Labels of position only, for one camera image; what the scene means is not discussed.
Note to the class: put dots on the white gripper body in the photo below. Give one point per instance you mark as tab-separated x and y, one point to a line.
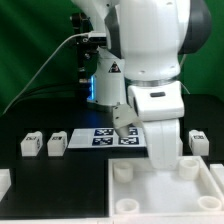
159	110

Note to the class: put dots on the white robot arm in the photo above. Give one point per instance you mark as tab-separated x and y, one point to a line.
138	67

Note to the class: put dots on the white marker tag sheet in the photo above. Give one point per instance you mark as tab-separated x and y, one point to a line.
105	138

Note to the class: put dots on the white fence piece left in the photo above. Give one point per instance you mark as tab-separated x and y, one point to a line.
5	182

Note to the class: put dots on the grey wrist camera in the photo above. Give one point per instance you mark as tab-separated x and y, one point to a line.
124	116

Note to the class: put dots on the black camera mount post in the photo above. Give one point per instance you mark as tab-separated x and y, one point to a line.
81	25

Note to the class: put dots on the silver front depth camera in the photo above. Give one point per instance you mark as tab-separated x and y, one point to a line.
97	38

